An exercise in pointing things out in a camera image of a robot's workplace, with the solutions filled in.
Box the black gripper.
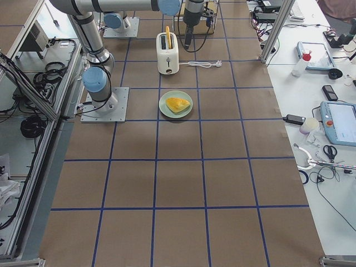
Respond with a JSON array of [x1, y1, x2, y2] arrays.
[[184, 26, 194, 47]]

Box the white two-slot toaster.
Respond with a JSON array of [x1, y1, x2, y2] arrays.
[[156, 32, 179, 75]]

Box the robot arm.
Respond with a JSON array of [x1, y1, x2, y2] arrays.
[[51, 1, 182, 112], [103, 12, 131, 33]]

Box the yellow toast slice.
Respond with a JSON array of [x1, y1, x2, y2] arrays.
[[165, 26, 172, 49]]

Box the light green plate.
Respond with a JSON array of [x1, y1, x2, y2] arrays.
[[159, 90, 193, 118]]

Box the golden triangular pastry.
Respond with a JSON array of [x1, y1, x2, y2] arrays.
[[165, 97, 190, 113]]

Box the white bottle red cap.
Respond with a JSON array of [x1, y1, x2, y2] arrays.
[[291, 50, 312, 77]]

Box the blue teach pendant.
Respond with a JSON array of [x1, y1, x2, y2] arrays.
[[296, 41, 336, 71], [311, 101, 355, 147]]

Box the black power adapter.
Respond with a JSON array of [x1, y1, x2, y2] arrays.
[[283, 114, 306, 126]]

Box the white cup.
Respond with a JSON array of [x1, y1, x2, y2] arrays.
[[299, 117, 319, 135]]

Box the black phone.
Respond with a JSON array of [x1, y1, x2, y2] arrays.
[[322, 85, 338, 101]]

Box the black scissors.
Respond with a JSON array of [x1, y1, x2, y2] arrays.
[[323, 145, 338, 163]]

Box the wire and wood basket shelf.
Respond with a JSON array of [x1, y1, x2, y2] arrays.
[[173, 0, 220, 36]]

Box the white power cord with plug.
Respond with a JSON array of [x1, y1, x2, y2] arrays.
[[178, 60, 224, 69]]

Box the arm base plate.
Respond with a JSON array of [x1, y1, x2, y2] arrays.
[[103, 17, 140, 39], [80, 87, 129, 123]]

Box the aluminium frame post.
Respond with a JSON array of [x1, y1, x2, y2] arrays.
[[260, 0, 295, 63]]

